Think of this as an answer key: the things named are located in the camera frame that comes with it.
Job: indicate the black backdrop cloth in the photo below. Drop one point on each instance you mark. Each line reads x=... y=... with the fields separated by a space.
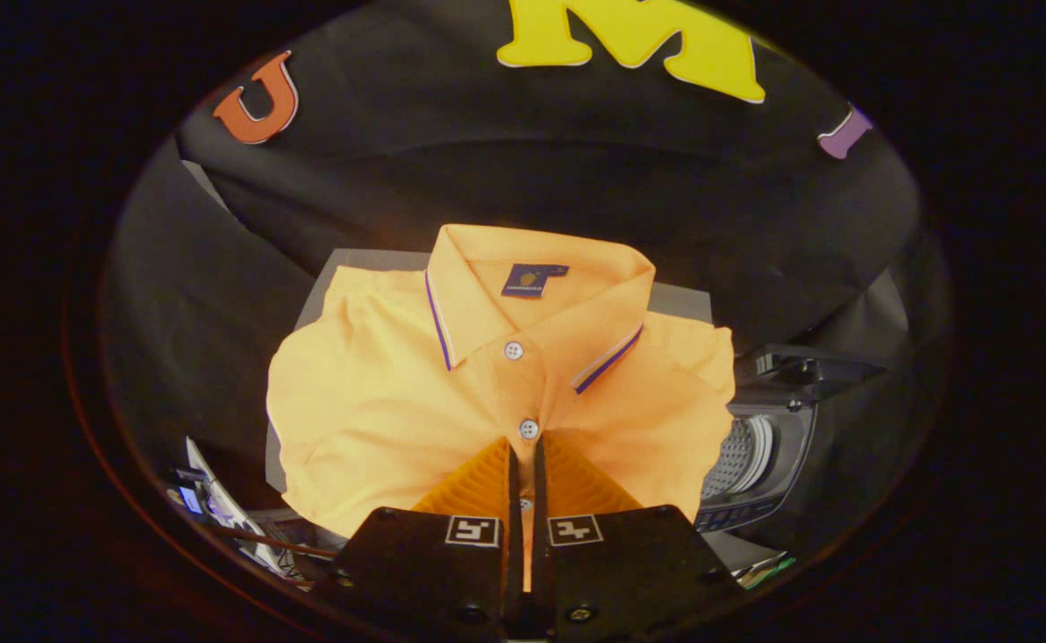
x=487 y=161

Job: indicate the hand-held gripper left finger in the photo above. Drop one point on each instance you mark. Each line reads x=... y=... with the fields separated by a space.
x=433 y=572

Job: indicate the grey cabinet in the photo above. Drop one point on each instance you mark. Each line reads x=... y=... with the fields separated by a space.
x=371 y=260

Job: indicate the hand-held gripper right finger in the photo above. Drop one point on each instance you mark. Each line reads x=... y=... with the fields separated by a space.
x=621 y=572

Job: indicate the grey washing machine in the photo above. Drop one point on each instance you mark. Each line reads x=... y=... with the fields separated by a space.
x=755 y=482

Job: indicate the orange polo shirt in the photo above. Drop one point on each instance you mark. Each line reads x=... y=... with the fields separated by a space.
x=380 y=411

